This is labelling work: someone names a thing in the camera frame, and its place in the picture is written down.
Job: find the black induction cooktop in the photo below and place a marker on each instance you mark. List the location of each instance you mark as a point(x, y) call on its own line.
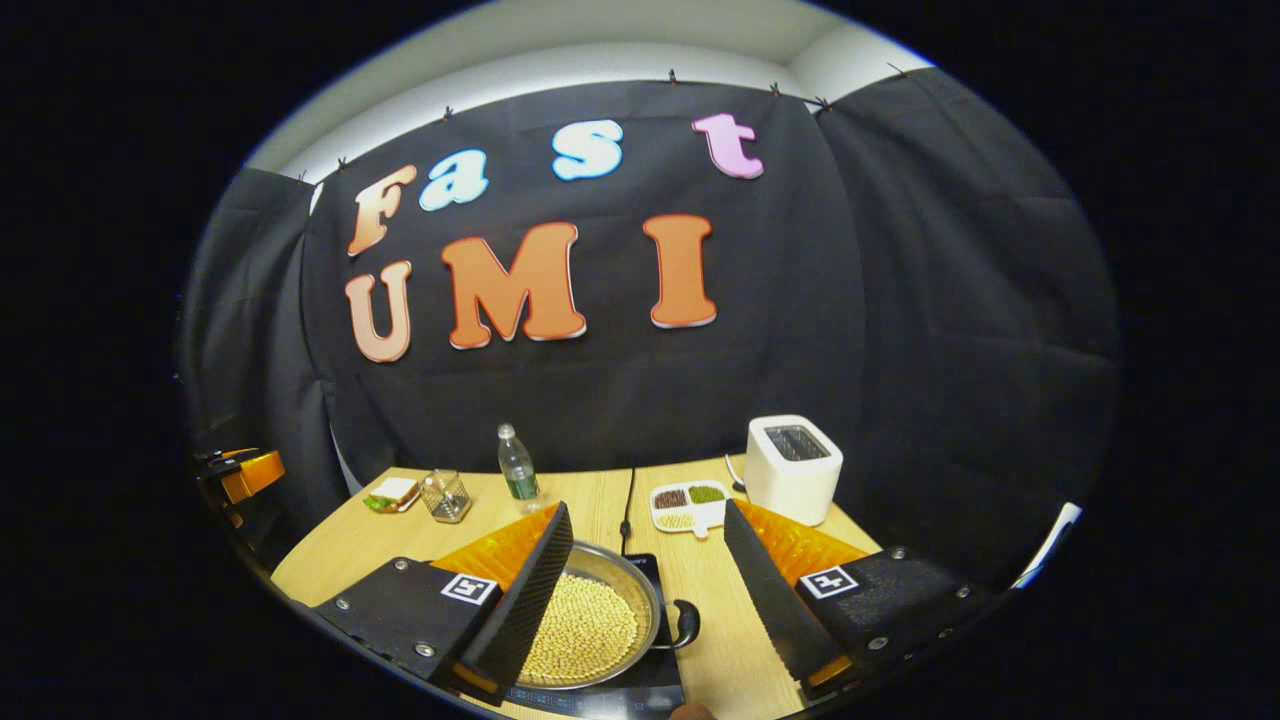
point(650, 688)

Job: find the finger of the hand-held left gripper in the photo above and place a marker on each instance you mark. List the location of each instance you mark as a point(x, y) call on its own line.
point(252, 478)

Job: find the sandwich on white plate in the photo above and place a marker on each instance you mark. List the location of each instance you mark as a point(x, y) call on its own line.
point(393, 493)

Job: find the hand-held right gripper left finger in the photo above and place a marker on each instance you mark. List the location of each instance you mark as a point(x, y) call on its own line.
point(530, 600)

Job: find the white toaster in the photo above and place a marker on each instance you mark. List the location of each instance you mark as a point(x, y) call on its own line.
point(790, 475)

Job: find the steel pot with soybeans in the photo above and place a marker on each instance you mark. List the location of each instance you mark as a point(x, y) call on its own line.
point(600, 620)

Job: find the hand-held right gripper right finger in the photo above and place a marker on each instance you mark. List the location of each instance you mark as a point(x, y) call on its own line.
point(770, 600)

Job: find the clear plastic water bottle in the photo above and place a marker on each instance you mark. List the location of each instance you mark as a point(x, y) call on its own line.
point(518, 470)

